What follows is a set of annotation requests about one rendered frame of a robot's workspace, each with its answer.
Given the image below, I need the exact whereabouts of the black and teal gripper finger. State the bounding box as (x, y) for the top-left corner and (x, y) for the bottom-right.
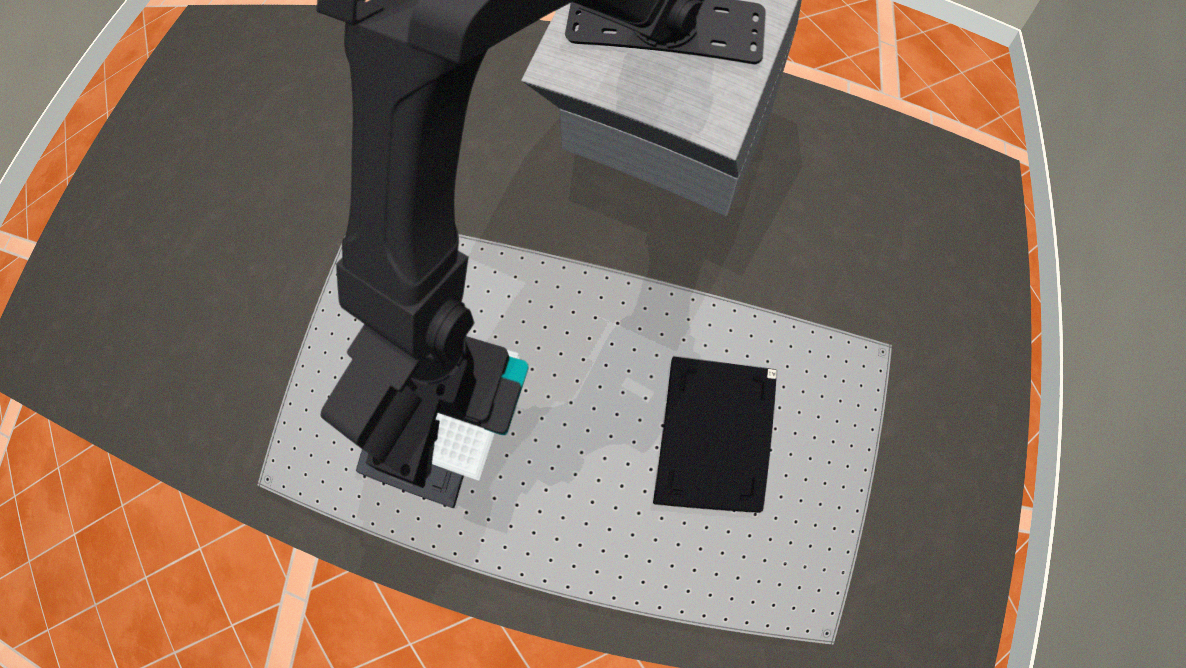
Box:
(487, 356), (529, 435)

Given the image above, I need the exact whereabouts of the white well plate lid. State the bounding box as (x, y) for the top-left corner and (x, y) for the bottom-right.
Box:
(432, 413), (493, 479)

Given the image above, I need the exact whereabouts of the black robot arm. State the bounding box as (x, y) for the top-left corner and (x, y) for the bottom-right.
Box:
(317, 0), (766, 488)

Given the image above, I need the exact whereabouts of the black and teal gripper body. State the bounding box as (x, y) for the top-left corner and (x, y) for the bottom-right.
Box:
(412, 336), (521, 434)

